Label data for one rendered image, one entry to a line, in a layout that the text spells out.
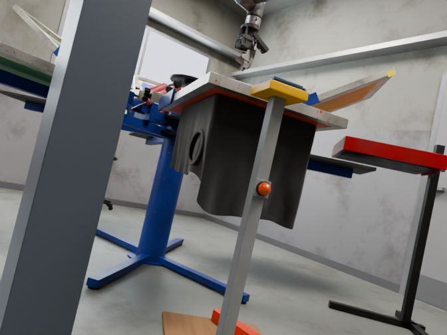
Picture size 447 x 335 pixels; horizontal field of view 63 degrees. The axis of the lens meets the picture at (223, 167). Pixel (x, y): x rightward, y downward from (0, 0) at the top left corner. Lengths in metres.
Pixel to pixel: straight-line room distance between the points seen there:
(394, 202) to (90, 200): 3.38
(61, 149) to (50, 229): 0.21
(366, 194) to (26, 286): 3.62
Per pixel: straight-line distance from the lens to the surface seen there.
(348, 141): 2.39
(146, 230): 2.61
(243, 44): 1.82
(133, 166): 5.55
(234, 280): 1.09
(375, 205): 4.15
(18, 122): 5.16
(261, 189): 1.03
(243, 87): 1.27
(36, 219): 1.06
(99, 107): 1.07
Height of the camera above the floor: 0.64
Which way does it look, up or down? 3 degrees up
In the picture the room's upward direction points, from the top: 13 degrees clockwise
